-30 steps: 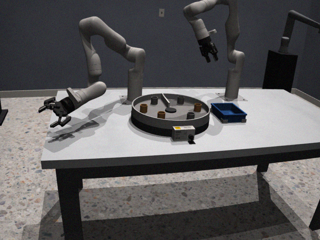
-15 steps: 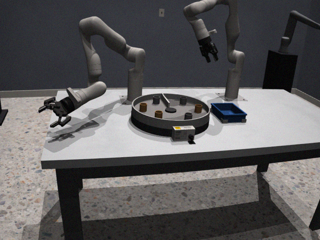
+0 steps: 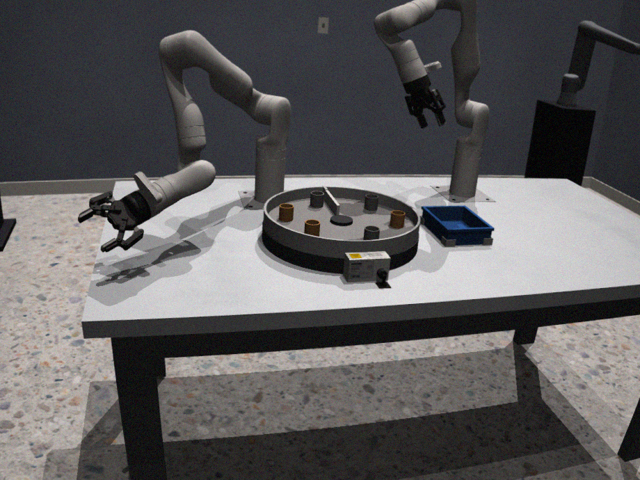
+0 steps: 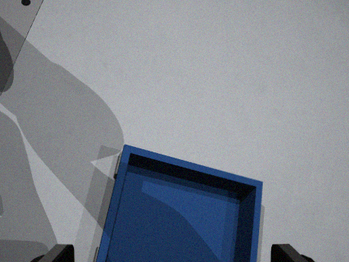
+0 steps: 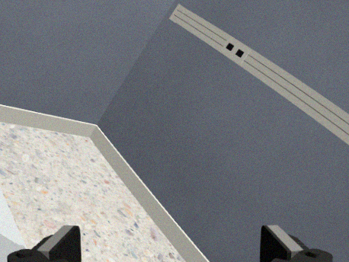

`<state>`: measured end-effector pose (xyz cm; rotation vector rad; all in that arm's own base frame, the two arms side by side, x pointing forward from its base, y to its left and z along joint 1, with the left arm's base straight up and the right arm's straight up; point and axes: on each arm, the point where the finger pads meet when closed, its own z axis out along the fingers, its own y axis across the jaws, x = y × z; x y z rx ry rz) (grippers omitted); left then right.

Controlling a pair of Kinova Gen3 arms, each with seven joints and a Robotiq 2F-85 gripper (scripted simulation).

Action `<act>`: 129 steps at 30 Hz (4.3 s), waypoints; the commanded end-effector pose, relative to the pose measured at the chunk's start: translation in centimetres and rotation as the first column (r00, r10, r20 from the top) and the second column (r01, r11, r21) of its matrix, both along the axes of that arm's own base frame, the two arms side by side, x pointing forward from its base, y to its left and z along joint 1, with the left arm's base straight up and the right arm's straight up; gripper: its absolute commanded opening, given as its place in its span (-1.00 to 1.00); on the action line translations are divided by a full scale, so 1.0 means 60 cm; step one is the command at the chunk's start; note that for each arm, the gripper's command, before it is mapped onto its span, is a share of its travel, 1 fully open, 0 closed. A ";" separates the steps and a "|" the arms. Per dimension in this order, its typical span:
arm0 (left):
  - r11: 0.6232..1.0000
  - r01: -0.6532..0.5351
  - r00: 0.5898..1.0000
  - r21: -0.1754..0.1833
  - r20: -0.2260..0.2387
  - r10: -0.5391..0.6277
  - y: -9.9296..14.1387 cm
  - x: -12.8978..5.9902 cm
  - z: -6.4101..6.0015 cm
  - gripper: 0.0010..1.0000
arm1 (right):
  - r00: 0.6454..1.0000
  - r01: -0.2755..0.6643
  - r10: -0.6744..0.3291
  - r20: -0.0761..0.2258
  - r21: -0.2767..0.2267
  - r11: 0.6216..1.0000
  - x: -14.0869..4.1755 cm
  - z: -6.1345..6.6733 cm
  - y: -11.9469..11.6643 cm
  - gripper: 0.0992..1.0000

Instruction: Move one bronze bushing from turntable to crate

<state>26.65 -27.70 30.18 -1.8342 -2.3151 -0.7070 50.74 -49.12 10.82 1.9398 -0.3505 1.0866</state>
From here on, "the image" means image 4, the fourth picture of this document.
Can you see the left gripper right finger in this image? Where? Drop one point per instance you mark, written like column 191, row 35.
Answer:
column 286, row 253

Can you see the blue open box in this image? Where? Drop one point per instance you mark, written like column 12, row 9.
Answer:
column 171, row 210

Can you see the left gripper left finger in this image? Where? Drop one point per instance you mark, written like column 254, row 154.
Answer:
column 59, row 253

